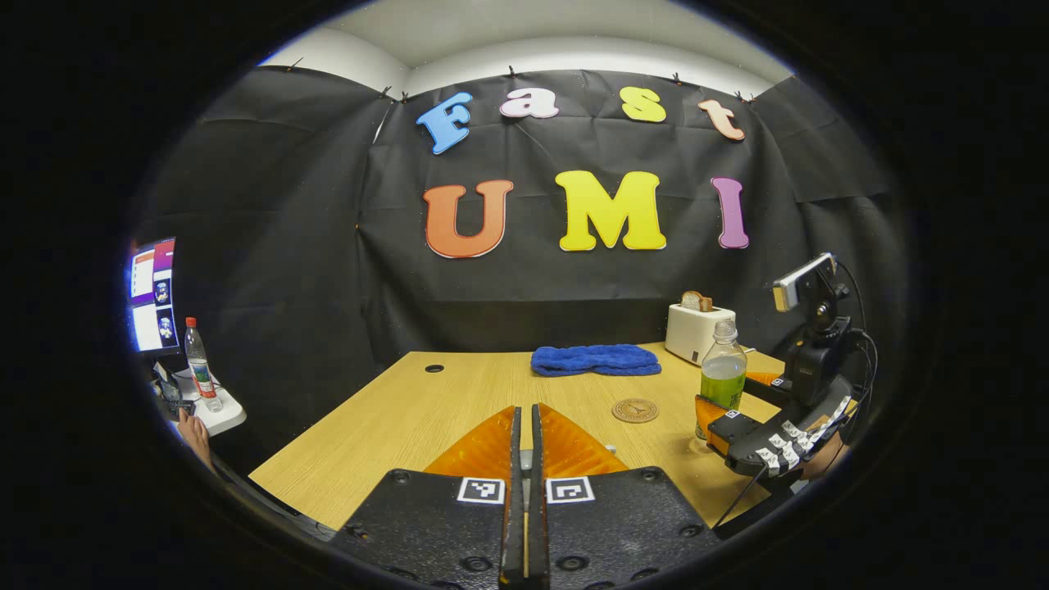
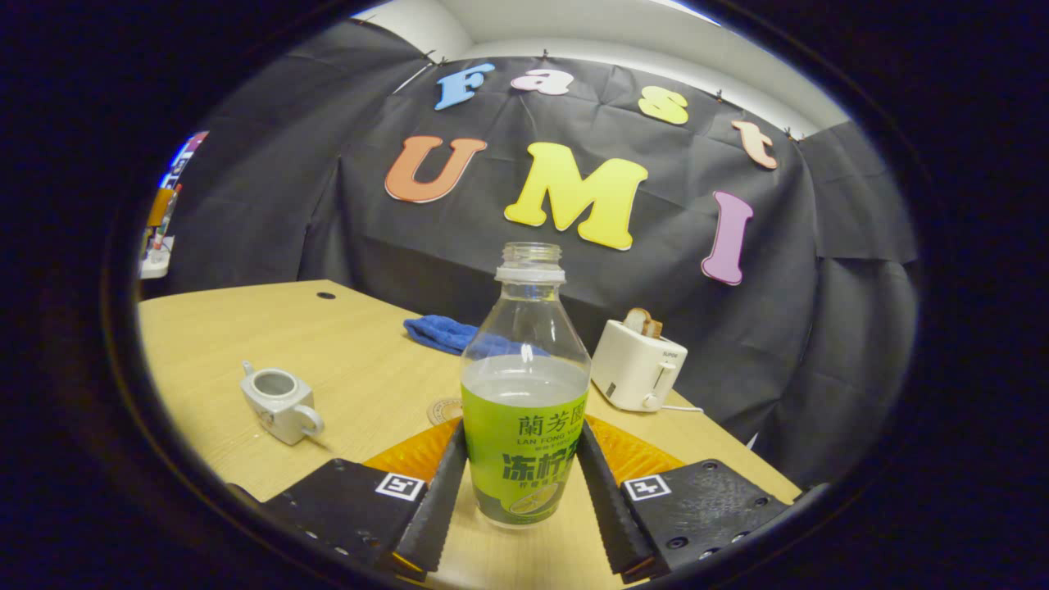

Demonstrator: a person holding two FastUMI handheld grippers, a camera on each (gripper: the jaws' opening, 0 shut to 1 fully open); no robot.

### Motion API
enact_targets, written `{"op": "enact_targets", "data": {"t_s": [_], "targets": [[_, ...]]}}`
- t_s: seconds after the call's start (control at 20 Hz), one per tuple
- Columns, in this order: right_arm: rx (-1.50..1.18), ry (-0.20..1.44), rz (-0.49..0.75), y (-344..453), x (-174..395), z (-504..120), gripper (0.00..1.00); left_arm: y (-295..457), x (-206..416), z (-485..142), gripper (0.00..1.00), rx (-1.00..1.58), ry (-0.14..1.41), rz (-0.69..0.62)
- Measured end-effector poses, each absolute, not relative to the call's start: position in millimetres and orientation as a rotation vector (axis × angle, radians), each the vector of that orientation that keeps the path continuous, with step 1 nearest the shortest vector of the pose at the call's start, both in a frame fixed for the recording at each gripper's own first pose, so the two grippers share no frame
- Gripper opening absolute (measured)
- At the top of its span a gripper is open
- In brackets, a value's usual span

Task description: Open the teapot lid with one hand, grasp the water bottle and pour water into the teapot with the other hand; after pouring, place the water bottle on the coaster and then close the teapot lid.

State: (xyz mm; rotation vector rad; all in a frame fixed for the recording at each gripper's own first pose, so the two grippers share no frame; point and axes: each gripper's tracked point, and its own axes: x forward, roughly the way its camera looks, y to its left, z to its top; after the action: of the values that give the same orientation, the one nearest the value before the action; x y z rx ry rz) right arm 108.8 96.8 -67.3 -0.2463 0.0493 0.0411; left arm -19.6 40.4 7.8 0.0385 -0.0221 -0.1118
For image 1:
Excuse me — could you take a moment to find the white toaster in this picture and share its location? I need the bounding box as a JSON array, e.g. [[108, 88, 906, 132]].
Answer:
[[665, 302, 737, 366]]

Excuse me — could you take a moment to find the computer monitor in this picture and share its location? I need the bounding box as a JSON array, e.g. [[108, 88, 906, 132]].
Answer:
[[126, 237, 179, 355]]

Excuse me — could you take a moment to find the black backdrop cloth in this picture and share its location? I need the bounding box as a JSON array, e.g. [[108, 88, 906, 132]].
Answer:
[[131, 66, 910, 460]]

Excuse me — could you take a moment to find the red cap plastic bottle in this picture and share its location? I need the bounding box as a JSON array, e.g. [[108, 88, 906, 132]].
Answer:
[[184, 317, 224, 413]]

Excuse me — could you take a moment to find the white side table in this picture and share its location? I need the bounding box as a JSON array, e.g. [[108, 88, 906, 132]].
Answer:
[[175, 373, 247, 437]]

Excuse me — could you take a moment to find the blue towel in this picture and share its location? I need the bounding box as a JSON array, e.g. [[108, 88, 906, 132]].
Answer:
[[530, 344, 662, 378]]

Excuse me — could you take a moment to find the clear green label water bottle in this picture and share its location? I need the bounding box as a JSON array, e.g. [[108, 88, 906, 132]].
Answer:
[[696, 320, 748, 440]]

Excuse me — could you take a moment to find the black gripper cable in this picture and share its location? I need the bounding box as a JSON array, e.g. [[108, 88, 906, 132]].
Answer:
[[834, 261, 879, 429]]

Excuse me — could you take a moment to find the round wooden coaster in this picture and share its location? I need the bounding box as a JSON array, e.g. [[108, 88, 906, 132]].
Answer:
[[611, 398, 660, 424]]

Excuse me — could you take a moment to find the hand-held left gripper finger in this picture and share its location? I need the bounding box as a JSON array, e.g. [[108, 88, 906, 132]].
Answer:
[[348, 405, 527, 590], [529, 403, 724, 590]]

